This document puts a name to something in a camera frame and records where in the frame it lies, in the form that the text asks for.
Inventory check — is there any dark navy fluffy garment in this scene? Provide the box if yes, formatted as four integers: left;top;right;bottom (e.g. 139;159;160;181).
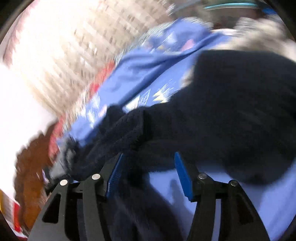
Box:
67;49;296;241

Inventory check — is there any carved wooden headboard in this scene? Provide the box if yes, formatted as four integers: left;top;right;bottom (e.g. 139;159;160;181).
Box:
14;123;55;234

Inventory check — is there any grey puffer jacket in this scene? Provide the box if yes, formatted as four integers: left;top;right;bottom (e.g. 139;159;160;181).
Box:
49;138;76;181

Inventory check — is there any red floral quilt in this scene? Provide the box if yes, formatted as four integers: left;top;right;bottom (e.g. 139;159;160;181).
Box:
48;60;115;162

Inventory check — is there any blue patterned bed sheet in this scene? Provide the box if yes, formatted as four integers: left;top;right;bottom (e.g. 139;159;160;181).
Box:
62;19;295;240

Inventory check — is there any beige leaf pattern curtain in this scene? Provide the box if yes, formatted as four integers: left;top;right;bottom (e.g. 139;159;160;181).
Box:
1;1;170;114

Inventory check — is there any white black patterned sweater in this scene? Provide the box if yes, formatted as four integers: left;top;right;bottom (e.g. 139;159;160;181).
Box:
215;18;295;59

